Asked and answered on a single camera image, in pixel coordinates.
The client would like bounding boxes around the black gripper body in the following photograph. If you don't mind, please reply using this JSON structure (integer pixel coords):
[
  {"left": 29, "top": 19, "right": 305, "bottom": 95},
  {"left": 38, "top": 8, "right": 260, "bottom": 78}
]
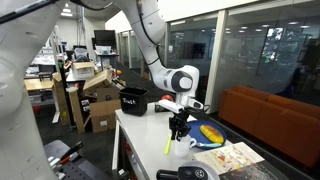
[{"left": 168, "top": 109, "right": 192, "bottom": 133}]

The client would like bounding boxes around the white cup with handle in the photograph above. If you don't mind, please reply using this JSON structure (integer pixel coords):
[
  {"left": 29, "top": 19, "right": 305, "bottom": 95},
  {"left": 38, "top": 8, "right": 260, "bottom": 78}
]
[{"left": 174, "top": 134, "right": 198, "bottom": 158}]

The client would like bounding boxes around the yellow highlighter pen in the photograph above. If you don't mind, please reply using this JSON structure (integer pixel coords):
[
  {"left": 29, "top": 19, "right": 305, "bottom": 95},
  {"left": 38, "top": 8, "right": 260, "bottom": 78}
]
[{"left": 163, "top": 134, "right": 173, "bottom": 156}]

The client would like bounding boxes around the blue plate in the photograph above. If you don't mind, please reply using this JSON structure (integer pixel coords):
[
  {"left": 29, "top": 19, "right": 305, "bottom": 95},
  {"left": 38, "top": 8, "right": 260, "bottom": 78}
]
[{"left": 185, "top": 119, "right": 228, "bottom": 151}]

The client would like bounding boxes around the yellow toy corn cob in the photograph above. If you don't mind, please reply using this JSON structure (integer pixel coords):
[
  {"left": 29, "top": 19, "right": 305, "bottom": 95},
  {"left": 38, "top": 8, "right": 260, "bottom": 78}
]
[{"left": 199, "top": 124, "right": 225, "bottom": 145}]

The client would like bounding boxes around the light blue plastic utensil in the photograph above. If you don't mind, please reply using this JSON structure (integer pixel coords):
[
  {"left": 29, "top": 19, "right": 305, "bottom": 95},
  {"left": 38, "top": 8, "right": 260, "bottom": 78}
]
[{"left": 196, "top": 142, "right": 224, "bottom": 149}]

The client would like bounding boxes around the black device at edge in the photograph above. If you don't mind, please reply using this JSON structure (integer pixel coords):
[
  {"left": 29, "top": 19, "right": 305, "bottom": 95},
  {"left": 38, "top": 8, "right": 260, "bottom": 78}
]
[{"left": 156, "top": 161, "right": 221, "bottom": 180}]

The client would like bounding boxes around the black trash bin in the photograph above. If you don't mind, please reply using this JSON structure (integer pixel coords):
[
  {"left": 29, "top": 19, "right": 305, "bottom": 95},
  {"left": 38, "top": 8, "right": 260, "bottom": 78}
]
[{"left": 119, "top": 87, "right": 150, "bottom": 117}]

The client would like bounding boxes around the discrete mathematics book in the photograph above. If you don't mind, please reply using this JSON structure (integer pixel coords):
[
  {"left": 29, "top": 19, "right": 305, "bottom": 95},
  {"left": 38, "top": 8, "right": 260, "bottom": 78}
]
[{"left": 193, "top": 141, "right": 291, "bottom": 180}]

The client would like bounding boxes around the cardboard box with white label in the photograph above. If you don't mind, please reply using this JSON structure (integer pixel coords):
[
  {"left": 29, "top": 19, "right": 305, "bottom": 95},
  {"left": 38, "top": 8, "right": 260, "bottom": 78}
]
[{"left": 89, "top": 98, "right": 123, "bottom": 134}]

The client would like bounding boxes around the tilted flat cardboard box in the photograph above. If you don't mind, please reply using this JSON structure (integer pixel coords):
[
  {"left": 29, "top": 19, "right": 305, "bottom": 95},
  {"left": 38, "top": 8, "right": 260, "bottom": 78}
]
[{"left": 82, "top": 69, "right": 114, "bottom": 96}]

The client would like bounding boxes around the orange sofa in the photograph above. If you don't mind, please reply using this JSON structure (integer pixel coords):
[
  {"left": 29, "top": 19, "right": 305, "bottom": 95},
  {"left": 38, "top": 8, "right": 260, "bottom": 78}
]
[{"left": 218, "top": 85, "right": 320, "bottom": 169}]

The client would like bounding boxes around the narrow cardboard box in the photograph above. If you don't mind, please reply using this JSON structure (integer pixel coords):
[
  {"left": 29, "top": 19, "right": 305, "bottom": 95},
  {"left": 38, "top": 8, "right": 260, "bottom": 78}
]
[{"left": 66, "top": 86, "right": 92, "bottom": 135}]

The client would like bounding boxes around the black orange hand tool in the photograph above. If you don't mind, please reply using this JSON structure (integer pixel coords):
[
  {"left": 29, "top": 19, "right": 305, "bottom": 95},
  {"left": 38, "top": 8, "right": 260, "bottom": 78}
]
[{"left": 59, "top": 141, "right": 85, "bottom": 162}]

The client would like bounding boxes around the white topped cardboard box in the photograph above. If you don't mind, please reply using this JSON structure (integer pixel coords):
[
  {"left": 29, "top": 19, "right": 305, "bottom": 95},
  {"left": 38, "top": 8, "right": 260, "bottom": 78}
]
[{"left": 71, "top": 61, "right": 96, "bottom": 80}]

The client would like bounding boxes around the black computer monitor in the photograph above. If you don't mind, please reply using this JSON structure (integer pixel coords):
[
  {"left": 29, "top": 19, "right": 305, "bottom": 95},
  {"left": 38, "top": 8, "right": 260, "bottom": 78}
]
[{"left": 93, "top": 29, "right": 118, "bottom": 50}]

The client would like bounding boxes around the tall cardboard sheet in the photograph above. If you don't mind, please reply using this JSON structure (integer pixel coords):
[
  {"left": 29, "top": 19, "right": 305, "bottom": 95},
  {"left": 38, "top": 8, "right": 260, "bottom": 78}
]
[{"left": 52, "top": 72, "right": 71, "bottom": 126}]

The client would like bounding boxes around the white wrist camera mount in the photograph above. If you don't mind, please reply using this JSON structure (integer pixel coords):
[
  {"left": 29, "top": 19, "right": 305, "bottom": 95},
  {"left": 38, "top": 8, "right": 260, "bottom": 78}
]
[{"left": 156, "top": 99, "right": 185, "bottom": 115}]

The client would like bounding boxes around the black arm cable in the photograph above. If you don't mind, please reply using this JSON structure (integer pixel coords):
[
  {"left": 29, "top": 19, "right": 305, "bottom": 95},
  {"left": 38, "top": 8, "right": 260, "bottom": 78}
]
[{"left": 135, "top": 0, "right": 168, "bottom": 69}]

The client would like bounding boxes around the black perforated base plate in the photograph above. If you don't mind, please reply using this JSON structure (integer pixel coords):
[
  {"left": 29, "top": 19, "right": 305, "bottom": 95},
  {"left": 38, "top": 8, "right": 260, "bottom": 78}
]
[{"left": 43, "top": 139, "right": 113, "bottom": 180}]

